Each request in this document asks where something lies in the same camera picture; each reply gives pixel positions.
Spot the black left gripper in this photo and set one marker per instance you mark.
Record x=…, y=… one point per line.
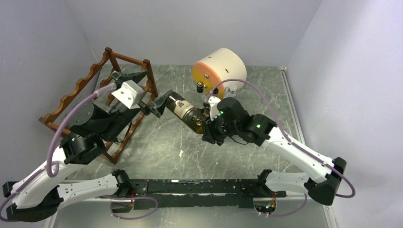
x=158, y=106

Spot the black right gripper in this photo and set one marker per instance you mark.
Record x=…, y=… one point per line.
x=210, y=134

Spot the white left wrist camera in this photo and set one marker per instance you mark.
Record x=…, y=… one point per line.
x=129, y=94

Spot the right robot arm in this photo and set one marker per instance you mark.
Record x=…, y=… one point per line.
x=320, y=176

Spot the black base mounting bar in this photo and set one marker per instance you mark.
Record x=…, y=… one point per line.
x=192, y=193

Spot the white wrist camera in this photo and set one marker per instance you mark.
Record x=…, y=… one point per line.
x=213, y=102
x=129, y=94

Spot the dark green wine bottle front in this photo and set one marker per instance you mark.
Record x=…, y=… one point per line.
x=186, y=112

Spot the clear bottle with black cap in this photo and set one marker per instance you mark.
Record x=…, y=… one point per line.
x=199, y=87

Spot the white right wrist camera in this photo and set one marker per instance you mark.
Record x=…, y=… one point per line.
x=213, y=102

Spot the cream orange yellow cylinder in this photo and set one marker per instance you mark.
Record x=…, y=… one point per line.
x=219, y=70

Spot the brown wooden wine rack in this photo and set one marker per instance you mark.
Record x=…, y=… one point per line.
x=96, y=69

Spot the aluminium frame rail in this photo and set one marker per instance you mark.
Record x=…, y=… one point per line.
x=69, y=193

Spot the blue bottle with silver cap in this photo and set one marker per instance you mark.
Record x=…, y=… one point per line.
x=232, y=91

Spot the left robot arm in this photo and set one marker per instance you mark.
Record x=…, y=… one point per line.
x=80, y=138

